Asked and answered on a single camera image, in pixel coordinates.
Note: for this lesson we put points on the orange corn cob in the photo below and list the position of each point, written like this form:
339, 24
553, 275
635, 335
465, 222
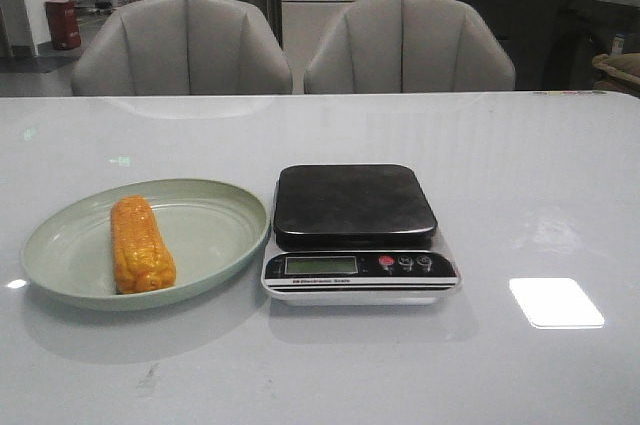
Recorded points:
141, 261

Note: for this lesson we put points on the digital kitchen scale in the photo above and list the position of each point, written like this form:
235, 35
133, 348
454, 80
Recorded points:
355, 234

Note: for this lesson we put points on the grey chair right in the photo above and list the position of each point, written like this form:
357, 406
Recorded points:
408, 46

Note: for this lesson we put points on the grey chair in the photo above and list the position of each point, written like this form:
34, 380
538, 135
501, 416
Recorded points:
183, 47
408, 46

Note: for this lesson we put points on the light green plate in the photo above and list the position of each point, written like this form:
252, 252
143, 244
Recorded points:
212, 229

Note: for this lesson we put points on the grey chair left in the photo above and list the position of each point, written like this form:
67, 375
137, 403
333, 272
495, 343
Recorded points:
183, 47

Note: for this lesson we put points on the dark counter with white top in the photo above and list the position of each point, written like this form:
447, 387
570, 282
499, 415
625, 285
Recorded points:
500, 10

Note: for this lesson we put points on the beige cushion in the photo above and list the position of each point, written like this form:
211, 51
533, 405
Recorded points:
619, 73

